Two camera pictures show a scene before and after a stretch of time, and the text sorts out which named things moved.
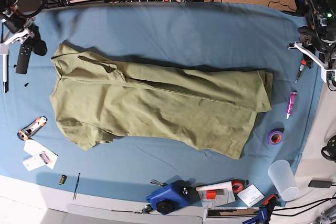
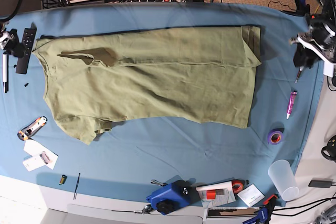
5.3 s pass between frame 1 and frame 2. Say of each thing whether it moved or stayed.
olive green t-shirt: moved
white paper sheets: stayed
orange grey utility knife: stayed
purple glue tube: stayed
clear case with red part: stayed
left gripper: moved
